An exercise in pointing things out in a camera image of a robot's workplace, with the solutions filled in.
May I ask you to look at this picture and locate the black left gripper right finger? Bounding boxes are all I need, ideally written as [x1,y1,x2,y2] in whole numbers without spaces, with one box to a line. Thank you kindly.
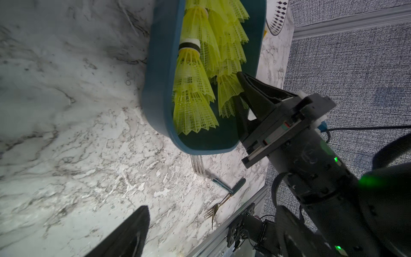
[275,206,334,257]

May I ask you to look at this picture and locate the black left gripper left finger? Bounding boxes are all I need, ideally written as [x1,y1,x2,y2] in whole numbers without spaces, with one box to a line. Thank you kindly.
[86,206,150,257]

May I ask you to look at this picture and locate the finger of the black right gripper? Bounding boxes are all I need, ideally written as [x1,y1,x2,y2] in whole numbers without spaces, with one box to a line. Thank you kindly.
[233,96,260,141]
[237,72,295,121]

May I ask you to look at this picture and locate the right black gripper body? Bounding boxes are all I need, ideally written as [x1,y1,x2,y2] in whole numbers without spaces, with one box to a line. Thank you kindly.
[241,94,336,168]

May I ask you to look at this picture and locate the yellow shuttlecock one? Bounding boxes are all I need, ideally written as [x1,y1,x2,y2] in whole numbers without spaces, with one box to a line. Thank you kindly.
[180,1,220,78]

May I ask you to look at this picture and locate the teal plastic storage box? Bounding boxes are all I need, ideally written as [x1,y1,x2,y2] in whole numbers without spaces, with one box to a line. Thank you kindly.
[141,1,267,155]

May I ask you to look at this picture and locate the yellow shuttlecock seven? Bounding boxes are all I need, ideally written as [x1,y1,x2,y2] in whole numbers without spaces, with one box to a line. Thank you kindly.
[217,73,244,118]

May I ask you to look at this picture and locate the yellow shuttlecock three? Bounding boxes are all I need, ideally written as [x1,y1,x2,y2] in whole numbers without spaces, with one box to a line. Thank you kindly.
[209,1,249,76]

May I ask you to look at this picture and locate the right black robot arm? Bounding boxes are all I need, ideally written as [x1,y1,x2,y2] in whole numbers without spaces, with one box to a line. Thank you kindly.
[227,72,411,257]

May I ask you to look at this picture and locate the white patterned plate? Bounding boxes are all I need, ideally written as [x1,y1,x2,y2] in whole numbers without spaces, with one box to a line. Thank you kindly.
[265,0,290,36]

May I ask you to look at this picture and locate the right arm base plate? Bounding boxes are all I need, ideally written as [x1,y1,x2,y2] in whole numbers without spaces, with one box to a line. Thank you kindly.
[226,203,280,257]

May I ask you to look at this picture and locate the green handled knife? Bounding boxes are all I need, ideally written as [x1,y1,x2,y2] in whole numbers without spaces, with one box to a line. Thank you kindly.
[190,155,234,195]

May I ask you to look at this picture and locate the aluminium front rail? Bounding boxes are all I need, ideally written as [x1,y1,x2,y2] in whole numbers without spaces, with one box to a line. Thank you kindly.
[187,185,268,257]

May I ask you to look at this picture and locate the green handled fork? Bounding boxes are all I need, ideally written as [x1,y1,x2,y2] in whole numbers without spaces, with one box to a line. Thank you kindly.
[204,178,246,228]

